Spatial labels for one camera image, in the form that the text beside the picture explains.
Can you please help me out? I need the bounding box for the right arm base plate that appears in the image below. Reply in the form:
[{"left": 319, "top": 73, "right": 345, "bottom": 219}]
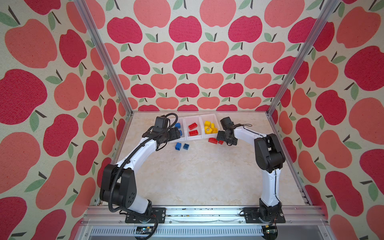
[{"left": 239, "top": 208, "right": 286, "bottom": 224}]

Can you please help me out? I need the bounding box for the left aluminium corner post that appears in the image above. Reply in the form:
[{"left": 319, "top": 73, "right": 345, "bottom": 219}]
[{"left": 74, "top": 1, "right": 133, "bottom": 117}]

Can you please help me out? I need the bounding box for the aluminium corner post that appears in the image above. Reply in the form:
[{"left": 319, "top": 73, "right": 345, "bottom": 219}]
[
  {"left": 74, "top": 1, "right": 133, "bottom": 117},
  {"left": 267, "top": 0, "right": 341, "bottom": 117}
]

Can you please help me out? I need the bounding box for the right aluminium corner post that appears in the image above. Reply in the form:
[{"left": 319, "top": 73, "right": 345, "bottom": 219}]
[{"left": 267, "top": 0, "right": 341, "bottom": 117}]

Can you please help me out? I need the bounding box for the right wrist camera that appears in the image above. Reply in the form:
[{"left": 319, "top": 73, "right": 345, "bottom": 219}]
[{"left": 220, "top": 117, "right": 235, "bottom": 131}]

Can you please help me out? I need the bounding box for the aluminium front frame rail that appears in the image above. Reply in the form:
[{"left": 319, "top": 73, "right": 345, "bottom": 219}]
[{"left": 73, "top": 206, "right": 336, "bottom": 240}]

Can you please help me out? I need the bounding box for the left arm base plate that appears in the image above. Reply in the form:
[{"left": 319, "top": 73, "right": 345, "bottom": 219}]
[{"left": 125, "top": 208, "right": 167, "bottom": 224}]

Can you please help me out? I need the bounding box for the yellow round lego brick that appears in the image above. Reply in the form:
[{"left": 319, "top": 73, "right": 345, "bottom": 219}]
[{"left": 205, "top": 126, "right": 213, "bottom": 134}]

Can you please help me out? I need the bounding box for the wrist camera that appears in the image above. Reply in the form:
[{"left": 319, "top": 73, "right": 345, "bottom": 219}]
[
  {"left": 154, "top": 116, "right": 170, "bottom": 132},
  {"left": 220, "top": 117, "right": 235, "bottom": 131}
]

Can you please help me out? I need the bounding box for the yellow six-stud lego brick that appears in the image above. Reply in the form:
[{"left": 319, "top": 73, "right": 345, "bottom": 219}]
[{"left": 211, "top": 123, "right": 218, "bottom": 134}]

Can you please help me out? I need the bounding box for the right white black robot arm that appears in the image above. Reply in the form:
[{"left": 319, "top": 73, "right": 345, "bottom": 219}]
[{"left": 217, "top": 126, "right": 286, "bottom": 223}]

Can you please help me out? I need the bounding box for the red long lego brick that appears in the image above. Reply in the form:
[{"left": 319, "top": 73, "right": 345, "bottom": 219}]
[{"left": 209, "top": 138, "right": 218, "bottom": 145}]

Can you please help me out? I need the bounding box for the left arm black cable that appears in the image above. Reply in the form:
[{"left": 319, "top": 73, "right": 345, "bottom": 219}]
[{"left": 107, "top": 112, "right": 179, "bottom": 240}]

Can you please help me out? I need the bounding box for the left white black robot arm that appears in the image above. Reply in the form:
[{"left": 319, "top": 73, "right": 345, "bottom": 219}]
[{"left": 100, "top": 127, "right": 181, "bottom": 216}]

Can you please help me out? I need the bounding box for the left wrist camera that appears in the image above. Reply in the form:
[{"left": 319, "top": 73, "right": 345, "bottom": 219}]
[{"left": 154, "top": 116, "right": 170, "bottom": 132}]

